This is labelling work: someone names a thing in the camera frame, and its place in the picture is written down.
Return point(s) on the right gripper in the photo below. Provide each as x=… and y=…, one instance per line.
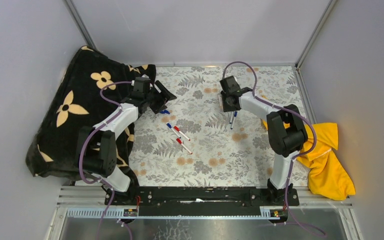
x=226, y=108

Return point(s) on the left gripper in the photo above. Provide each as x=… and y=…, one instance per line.
x=164, y=95

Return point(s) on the yellow capped marker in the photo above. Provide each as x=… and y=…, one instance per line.
x=219, y=100

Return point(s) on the blue capped marker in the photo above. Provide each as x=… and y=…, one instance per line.
x=234, y=120
x=173, y=130

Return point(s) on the red capped marker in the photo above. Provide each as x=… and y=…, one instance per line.
x=181, y=133
x=184, y=146

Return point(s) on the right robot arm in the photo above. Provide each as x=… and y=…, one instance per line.
x=286, y=130

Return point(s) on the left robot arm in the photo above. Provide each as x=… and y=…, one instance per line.
x=96, y=146

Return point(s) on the black floral blanket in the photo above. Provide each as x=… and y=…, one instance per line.
x=88, y=93

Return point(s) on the yellow cloth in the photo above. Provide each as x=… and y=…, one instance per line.
x=326, y=177

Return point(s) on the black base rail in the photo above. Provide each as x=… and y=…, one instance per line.
x=176, y=201

